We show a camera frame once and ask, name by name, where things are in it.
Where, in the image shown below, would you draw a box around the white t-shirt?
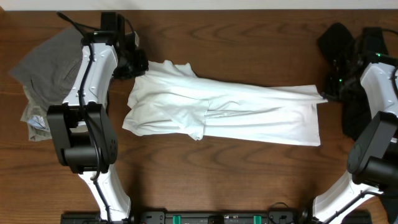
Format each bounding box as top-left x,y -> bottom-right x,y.
123,60 -> 326,146

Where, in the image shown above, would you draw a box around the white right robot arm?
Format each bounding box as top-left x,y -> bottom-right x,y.
301,62 -> 397,223

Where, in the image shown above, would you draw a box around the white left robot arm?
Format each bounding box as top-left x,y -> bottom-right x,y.
47,12 -> 149,223

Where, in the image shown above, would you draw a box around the black garment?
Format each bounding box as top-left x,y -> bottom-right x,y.
317,22 -> 398,224

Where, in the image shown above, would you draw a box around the grey folded trousers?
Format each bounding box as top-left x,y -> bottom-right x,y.
9,28 -> 82,110

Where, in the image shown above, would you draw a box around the beige folded shorts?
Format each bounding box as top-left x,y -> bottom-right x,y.
21,86 -> 52,141

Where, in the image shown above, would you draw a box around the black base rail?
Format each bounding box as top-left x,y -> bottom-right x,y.
60,210 -> 373,224

